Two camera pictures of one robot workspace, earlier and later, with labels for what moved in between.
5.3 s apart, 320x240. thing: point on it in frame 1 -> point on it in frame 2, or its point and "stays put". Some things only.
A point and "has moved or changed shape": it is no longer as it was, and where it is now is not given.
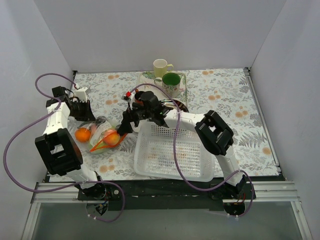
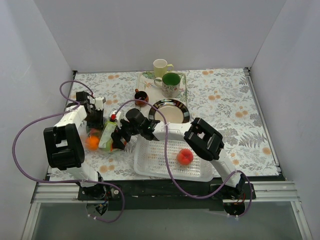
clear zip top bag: x=100 y=135 has moved or changed shape
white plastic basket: x=153 y=155 stays put
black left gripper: x=81 y=111 -> x=95 y=120
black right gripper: x=130 y=116 -> x=124 y=131
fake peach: x=111 y=137 -> x=185 y=156
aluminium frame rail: x=69 y=195 stays put
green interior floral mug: x=170 y=83 stays put
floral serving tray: x=145 y=82 stays put
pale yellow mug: x=160 y=67 stays put
